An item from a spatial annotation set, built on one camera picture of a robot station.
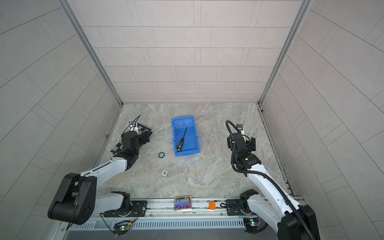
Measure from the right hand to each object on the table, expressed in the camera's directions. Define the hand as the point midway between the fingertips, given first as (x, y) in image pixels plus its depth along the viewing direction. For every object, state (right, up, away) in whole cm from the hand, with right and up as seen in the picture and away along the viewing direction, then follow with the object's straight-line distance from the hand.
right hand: (241, 136), depth 82 cm
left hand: (-59, +4, +6) cm, 59 cm away
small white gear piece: (-43, -21, 0) cm, 47 cm away
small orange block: (-17, -32, -12) cm, 38 cm away
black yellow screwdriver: (-35, -5, +11) cm, 37 cm away
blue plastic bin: (-33, +3, +20) cm, 38 cm away
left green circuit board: (-58, -38, -17) cm, 71 cm away
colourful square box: (-31, -31, -11) cm, 45 cm away
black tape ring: (-47, -11, +7) cm, 49 cm away
